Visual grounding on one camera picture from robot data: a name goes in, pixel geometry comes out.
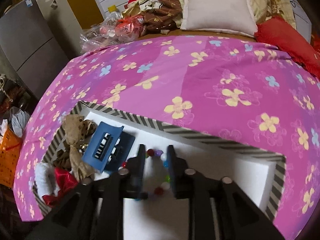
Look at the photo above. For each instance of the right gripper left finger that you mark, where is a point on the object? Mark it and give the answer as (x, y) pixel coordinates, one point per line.
(126, 183)

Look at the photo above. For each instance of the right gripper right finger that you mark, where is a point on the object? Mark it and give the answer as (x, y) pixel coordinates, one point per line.
(187, 183)

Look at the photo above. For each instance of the red velvet bow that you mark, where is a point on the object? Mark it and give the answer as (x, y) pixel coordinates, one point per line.
(65, 181)

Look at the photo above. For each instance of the brown leopard print bow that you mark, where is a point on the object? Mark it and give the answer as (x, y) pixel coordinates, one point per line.
(77, 131)

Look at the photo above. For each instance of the white fluffy scrunchie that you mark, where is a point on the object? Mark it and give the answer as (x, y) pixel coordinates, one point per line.
(45, 179)

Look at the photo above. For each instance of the striped white tray box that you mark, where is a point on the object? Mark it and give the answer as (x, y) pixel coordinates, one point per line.
(259, 173)

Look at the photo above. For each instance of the pink floral bed sheet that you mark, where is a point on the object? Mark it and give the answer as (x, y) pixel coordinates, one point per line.
(248, 92)

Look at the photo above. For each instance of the orange plastic basket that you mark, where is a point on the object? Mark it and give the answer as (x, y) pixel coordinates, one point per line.
(9, 155)

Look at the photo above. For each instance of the clear plastic bag of items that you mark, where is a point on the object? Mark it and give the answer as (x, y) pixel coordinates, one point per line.
(113, 30)

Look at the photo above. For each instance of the red heart cushion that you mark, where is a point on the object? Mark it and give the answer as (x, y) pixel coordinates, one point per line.
(277, 32)

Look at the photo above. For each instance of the white square pillow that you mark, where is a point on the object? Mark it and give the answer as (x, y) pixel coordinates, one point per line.
(220, 16)

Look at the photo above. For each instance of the grey refrigerator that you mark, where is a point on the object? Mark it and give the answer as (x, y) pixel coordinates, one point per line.
(31, 47)

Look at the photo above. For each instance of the santa plush toy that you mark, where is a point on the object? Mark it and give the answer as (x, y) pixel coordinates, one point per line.
(129, 2)

